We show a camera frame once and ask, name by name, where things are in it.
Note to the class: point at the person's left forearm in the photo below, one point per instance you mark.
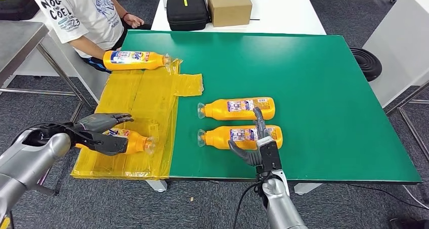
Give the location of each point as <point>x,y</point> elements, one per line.
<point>119,8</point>

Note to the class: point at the white table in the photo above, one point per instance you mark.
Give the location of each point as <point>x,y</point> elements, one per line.
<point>285,13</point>
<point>399,43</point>

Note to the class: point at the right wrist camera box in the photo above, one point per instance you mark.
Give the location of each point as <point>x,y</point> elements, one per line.
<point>269,155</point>

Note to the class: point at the green table board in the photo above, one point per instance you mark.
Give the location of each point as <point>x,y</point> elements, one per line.
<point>301,86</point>

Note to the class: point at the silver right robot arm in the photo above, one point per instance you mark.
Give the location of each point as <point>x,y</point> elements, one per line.
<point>280,204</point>

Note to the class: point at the orange detergent bottle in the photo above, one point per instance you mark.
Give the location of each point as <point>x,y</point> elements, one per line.
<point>134,60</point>
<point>137,143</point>
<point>218,137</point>
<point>241,109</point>

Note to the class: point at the white bench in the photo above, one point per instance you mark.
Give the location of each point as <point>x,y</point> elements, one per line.
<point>63,63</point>

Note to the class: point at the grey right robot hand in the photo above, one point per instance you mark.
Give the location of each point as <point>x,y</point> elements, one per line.
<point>249,158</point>

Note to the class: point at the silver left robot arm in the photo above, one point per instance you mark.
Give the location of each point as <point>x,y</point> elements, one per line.
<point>30,160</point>

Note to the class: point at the person's right forearm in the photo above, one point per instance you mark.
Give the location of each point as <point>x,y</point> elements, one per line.
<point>88,48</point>

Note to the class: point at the black floor object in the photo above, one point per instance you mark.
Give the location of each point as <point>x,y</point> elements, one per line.
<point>409,223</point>

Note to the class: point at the person's left hand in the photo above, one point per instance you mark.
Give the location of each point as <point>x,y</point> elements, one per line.
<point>134,21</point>

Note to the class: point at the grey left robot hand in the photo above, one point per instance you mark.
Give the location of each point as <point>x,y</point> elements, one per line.
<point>97,122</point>

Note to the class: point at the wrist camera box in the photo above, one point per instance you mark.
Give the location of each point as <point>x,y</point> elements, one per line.
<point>269,155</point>
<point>109,144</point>

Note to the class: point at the brown cardboard box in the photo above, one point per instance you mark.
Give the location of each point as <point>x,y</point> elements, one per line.
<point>229,5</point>

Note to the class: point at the steel table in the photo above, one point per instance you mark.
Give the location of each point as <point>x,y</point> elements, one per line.
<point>16,43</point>

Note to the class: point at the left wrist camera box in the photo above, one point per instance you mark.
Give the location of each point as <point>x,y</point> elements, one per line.
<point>109,144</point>

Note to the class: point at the white table foot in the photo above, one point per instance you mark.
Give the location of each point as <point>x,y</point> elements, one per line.
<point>157,186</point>
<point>308,188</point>

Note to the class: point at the yellow plastic sheet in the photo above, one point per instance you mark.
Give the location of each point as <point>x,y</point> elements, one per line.
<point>144,97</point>

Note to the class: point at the black carrying case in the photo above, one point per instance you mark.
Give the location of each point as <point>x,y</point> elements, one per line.
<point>187,12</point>
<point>16,3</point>

